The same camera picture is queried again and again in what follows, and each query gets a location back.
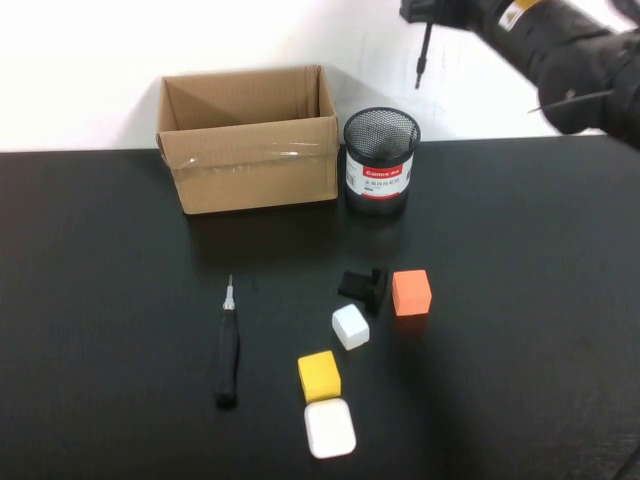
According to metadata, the black plastic bracket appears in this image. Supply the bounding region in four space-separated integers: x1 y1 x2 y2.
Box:
337 266 390 315

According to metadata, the black cable tie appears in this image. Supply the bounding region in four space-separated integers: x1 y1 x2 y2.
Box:
526 88 615 115

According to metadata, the small white cube block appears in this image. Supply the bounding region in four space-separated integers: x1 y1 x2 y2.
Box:
331 302 371 351

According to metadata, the large white rounded block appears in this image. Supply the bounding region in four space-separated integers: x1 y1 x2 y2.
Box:
303 397 358 459

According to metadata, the yellow cube block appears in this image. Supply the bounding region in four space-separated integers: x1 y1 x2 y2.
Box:
297 349 343 403

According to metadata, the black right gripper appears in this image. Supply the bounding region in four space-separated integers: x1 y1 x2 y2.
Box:
398 0 501 32

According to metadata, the orange cube block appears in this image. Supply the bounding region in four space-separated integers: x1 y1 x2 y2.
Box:
391 268 433 318

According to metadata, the black handled precision screwdriver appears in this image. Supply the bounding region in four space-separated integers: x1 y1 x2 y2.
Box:
214 273 241 409

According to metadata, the open brown cardboard box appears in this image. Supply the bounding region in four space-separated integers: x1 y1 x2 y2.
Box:
155 64 340 216

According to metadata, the black mesh pen holder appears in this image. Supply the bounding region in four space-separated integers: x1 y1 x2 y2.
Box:
343 107 423 217

